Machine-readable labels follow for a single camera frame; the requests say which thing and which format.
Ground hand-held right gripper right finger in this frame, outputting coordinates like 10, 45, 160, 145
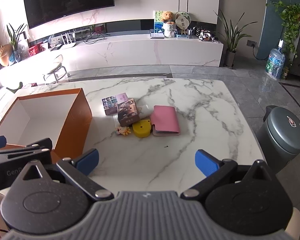
181, 149, 286, 202

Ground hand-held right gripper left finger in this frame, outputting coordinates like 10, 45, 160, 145
11, 149, 114, 202

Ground orange cardboard box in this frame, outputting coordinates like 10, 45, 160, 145
0, 88, 93, 153

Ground pink notebook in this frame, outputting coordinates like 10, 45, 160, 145
150, 105, 181, 137

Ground yellow tape measure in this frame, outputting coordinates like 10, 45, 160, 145
132, 120, 153, 138

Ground dark picture card box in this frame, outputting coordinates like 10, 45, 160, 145
117, 99, 140, 127

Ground white tube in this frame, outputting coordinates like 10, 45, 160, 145
137, 104, 152, 119

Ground small flower toy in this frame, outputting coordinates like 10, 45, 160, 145
115, 126, 131, 136

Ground purple photo card box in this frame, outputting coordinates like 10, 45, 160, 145
101, 93, 129, 116

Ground grey trash can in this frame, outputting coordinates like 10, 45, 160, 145
256, 105, 300, 174

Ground orange round vase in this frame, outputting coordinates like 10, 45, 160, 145
0, 44, 14, 67

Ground red gift box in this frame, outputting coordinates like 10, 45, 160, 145
28, 44, 44, 57

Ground orchid in blue vase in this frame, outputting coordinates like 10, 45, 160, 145
7, 23, 27, 63

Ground white router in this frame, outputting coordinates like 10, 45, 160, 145
60, 31, 76, 48

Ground white marble tv console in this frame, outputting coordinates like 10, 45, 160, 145
0, 34, 224, 87

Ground blue water bottle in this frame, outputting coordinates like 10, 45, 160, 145
266, 39, 286, 80

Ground black and white toy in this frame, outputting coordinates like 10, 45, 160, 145
192, 26, 219, 42

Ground tall potted plant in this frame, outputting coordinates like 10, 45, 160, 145
214, 10, 258, 68

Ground white wrapped pot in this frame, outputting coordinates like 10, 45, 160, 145
163, 21, 177, 38

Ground round hand fan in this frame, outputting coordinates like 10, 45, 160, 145
175, 11, 191, 34

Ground black television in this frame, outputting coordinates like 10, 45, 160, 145
23, 0, 115, 29

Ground landscape painting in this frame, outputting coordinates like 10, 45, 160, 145
154, 10, 177, 33

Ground brown teddy bear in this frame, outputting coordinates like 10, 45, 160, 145
161, 11, 175, 23

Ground hanging vine plant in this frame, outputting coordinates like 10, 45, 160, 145
266, 1, 300, 55

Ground black cables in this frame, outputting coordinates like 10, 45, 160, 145
82, 31, 108, 43

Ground white wall cabinet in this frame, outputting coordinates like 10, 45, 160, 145
179, 0, 221, 26

